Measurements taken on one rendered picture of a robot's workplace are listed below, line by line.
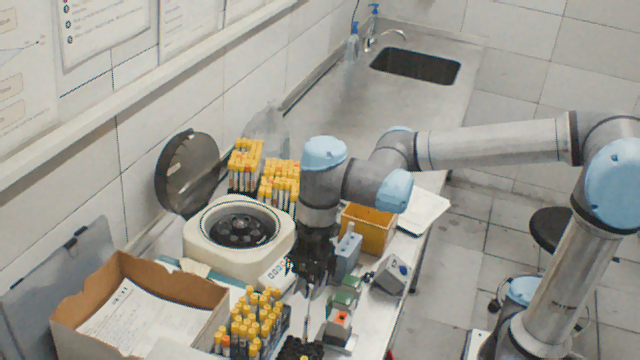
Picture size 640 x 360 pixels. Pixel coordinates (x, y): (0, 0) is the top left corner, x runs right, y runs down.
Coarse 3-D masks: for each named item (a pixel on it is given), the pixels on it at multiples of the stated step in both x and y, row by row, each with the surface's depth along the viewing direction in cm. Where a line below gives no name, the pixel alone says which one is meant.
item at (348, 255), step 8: (352, 232) 151; (344, 240) 148; (352, 240) 148; (360, 240) 150; (336, 248) 145; (344, 248) 145; (352, 248) 146; (360, 248) 152; (344, 256) 143; (352, 256) 147; (344, 264) 144; (352, 264) 150; (360, 264) 155; (336, 272) 146; (344, 272) 145; (352, 272) 152; (336, 280) 147
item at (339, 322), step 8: (336, 312) 130; (344, 312) 130; (328, 320) 127; (336, 320) 127; (344, 320) 128; (328, 328) 128; (336, 328) 128; (344, 328) 127; (336, 336) 129; (344, 336) 128
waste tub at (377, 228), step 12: (348, 204) 162; (348, 216) 157; (360, 216) 171; (372, 216) 170; (384, 216) 168; (396, 216) 162; (360, 228) 157; (372, 228) 156; (384, 228) 154; (396, 228) 168; (372, 240) 158; (384, 240) 156; (372, 252) 159; (384, 252) 161
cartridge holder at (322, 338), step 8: (320, 328) 133; (320, 336) 131; (328, 336) 129; (352, 336) 132; (328, 344) 130; (336, 344) 129; (344, 344) 129; (352, 344) 130; (344, 352) 129; (352, 352) 129
